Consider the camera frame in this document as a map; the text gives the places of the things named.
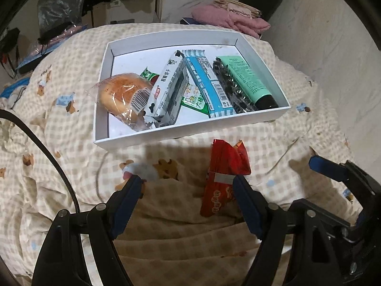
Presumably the white earbuds case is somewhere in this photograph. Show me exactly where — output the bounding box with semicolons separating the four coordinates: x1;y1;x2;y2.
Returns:
123;163;160;181

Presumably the pink folded blanket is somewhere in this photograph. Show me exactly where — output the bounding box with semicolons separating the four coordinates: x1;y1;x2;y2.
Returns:
191;5;271;39

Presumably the checkered bear print quilt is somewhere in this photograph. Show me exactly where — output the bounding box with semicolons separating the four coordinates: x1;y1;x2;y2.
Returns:
14;24;361;285

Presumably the white shallow cardboard box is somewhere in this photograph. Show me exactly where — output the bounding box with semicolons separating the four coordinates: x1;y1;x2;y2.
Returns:
90;30;290;150

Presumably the black plastic covered chair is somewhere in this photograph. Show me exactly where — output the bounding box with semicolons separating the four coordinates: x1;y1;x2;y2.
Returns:
37;0;84;37

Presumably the folded beige cloth stack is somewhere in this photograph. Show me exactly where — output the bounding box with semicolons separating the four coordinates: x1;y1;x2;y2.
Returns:
213;0;261;18

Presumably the green hand cream tube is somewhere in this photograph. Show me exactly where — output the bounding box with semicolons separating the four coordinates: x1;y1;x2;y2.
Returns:
217;56;278;110

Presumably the blue book under blanket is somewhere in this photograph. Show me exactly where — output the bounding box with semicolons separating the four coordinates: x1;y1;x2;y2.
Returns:
180;17;200;25

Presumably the packaged bread bun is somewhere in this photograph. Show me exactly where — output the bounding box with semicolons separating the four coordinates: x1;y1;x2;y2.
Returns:
88;73;152;131

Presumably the blue white biscuit package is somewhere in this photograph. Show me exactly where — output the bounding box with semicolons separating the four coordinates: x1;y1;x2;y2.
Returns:
182;49;236;118

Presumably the black hanging bag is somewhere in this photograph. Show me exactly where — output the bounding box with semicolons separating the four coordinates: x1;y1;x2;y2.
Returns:
1;28;20;79

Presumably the red snack packet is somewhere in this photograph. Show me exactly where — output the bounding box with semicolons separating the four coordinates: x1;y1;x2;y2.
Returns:
200;139;251;218

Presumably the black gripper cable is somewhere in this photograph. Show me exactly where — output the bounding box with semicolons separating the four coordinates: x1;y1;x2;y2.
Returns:
0;108;81;214

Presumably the dark plastic hair claw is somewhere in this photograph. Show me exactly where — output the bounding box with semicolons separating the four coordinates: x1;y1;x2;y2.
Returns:
212;58;257;114

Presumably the green candy stick package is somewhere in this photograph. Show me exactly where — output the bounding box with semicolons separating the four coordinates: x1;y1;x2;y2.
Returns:
140;67;209;116

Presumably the black white snack wrapper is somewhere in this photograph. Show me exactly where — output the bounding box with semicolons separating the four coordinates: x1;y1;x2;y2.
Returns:
143;50;189;128

